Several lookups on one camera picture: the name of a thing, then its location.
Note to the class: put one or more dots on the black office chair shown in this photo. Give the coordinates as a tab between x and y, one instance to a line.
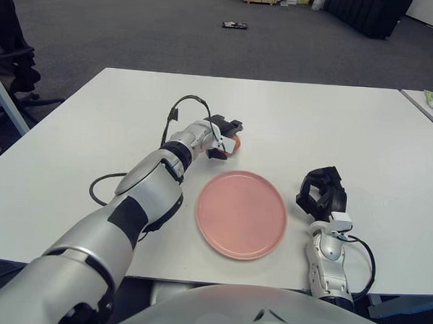
9	24

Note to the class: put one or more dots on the black draped partition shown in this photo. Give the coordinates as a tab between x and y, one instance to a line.
366	14

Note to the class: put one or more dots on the red yellow apple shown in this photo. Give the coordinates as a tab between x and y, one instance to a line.
238	144

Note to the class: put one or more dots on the green white tube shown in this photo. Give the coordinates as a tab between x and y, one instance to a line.
430	98

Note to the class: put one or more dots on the white plastic bag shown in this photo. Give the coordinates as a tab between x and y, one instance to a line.
318	3

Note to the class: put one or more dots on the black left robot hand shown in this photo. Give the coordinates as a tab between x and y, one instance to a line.
225	125

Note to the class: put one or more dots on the pink round plate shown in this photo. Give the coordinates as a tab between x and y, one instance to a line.
241	214

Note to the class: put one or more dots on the white side table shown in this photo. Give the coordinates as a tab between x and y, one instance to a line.
422	107

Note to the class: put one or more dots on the blue-grey table frame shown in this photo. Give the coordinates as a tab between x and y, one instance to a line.
394	305

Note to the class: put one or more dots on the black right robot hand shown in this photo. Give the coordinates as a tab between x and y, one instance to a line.
332	197

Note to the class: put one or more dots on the black tray on floor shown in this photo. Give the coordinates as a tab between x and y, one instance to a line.
235	25

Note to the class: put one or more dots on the grey robot torso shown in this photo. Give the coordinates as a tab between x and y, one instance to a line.
248	312

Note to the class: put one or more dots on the white desk with blue leg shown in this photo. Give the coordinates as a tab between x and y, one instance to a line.
9	104

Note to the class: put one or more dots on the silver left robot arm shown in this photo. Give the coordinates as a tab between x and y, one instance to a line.
146	187

